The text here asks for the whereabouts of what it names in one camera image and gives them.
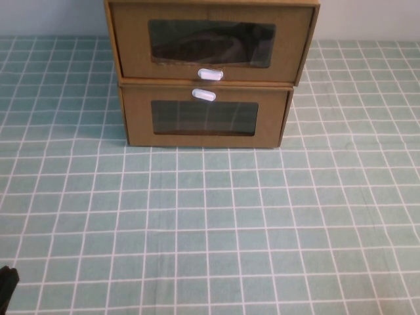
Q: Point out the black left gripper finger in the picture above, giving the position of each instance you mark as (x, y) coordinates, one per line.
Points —
(13, 279)
(3, 282)

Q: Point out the green white checkered tablecloth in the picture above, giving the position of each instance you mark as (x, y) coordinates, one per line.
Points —
(210, 229)

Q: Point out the cardboard drawer with flat window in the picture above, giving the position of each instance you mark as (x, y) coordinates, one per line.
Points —
(138, 118)

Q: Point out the lower cardboard drawer with window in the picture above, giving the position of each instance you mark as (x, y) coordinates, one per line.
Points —
(147, 84)

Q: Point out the upper cardboard drawer with window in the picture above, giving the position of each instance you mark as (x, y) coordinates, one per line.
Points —
(164, 2)

